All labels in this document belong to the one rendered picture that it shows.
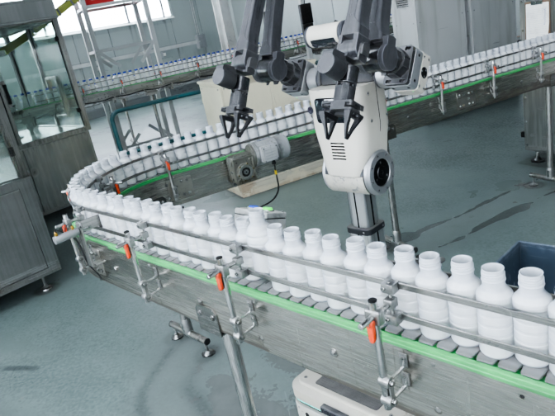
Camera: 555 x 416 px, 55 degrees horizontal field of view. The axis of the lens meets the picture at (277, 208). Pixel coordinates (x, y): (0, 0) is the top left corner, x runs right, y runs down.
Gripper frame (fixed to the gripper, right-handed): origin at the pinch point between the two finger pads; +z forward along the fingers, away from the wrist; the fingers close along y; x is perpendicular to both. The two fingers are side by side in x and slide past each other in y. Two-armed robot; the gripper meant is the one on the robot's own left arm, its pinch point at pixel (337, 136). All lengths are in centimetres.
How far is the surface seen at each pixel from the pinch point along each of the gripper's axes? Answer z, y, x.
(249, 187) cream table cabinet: -26, -303, 265
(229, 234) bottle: 31.4, -13.6, -20.1
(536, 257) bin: 23, 44, 35
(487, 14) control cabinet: -319, -201, 534
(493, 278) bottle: 32, 56, -25
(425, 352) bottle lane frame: 47, 43, -19
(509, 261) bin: 25, 40, 29
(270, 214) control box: 23.7, -14.2, -5.5
